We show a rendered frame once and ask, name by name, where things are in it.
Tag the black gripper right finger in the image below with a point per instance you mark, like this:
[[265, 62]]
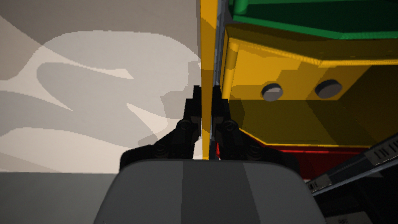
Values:
[[235, 145]]

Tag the black metal shelf rack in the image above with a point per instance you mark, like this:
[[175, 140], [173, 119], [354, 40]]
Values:
[[365, 164]]

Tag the grey disc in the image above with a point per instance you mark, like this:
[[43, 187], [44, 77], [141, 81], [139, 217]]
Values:
[[272, 92], [328, 88]]

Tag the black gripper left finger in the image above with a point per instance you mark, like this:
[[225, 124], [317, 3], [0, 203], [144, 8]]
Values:
[[176, 144]]

